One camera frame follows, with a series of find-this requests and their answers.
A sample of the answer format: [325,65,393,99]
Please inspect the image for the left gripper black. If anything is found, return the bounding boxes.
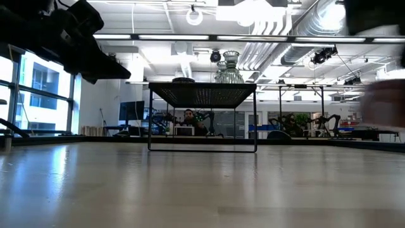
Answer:
[47,0,132,85]

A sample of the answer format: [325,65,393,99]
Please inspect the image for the clear ribbed glass candlestick holder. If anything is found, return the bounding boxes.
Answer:
[218,50,245,84]
[215,60,227,84]

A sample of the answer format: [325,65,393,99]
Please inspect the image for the pink patterned candle tin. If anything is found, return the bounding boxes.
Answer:
[360,79,405,130]

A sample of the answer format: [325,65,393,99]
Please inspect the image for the black computer monitor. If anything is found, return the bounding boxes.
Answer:
[118,100,146,121]

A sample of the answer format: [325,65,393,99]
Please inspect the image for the large window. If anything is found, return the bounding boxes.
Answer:
[0,49,77,136]

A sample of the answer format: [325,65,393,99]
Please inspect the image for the wooden blocks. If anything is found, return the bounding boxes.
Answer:
[80,125,101,137]

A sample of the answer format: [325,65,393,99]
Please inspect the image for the person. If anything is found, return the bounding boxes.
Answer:
[182,108,209,137]

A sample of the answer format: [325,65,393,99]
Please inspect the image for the black perforated metal rack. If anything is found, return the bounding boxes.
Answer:
[147,82,258,153]

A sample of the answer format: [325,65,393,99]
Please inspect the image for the black bar with light strips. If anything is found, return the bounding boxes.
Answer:
[93,33,405,44]

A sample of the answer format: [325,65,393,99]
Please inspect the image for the black office chair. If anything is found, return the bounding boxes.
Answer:
[267,129,292,140]

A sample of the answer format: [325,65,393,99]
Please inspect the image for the black office desk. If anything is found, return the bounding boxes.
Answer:
[338,126,400,143]

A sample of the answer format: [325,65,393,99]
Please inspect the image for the black table frame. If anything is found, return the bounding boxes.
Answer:
[0,134,405,153]

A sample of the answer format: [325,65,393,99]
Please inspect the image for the white ring light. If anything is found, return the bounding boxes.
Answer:
[185,6,204,27]

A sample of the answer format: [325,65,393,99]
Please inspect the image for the black ceiling camera rig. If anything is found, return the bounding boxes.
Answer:
[311,46,339,66]

